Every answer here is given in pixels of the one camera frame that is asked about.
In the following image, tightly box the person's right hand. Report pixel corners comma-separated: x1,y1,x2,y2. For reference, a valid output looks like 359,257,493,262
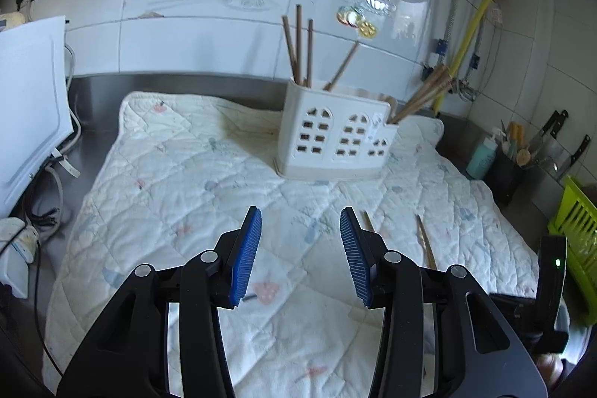
535,354,565,389

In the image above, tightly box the green plastic dish rack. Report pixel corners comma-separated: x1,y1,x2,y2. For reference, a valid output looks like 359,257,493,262
547,176,596,326

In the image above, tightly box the black utensil crock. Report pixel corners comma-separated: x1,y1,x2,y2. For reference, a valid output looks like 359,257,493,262
483,151,526,208

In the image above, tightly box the white power strip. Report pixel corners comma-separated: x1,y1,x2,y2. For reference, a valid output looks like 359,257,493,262
0,217,38,300

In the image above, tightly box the metal ladle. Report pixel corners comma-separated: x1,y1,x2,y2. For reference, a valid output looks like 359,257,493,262
533,157,559,176

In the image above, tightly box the wooden spoon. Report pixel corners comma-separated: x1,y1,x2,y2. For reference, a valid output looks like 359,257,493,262
515,148,532,167

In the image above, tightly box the teal spray bottle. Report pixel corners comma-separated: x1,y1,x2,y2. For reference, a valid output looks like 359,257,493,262
465,137,498,180

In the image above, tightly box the white quilted mat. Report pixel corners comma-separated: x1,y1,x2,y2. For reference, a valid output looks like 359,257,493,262
43,92,538,397

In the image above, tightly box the chrome angle valve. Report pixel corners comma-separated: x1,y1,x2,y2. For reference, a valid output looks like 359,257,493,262
454,79,479,103

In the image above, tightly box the white microwave oven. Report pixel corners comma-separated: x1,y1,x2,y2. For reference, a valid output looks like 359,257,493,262
0,16,73,217

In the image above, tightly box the white plastic utensil holder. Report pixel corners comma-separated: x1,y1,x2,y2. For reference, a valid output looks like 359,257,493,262
274,81,398,181

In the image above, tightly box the black handle cleaver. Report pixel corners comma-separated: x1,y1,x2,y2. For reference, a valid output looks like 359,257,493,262
528,110,560,154

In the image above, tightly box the black handle kitchen knife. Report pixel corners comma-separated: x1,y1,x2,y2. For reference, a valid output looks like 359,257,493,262
557,134,591,181

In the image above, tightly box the right braided metal hose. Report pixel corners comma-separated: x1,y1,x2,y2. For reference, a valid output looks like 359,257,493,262
461,19,491,96

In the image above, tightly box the braided metal hose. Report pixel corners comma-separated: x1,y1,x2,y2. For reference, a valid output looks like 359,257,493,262
435,0,464,68
461,19,491,96

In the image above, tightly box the yellow gas hose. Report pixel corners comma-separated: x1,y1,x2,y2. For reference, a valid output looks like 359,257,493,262
433,0,503,117

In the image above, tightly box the left braided metal hose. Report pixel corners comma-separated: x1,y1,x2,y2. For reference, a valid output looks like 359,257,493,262
435,0,464,68

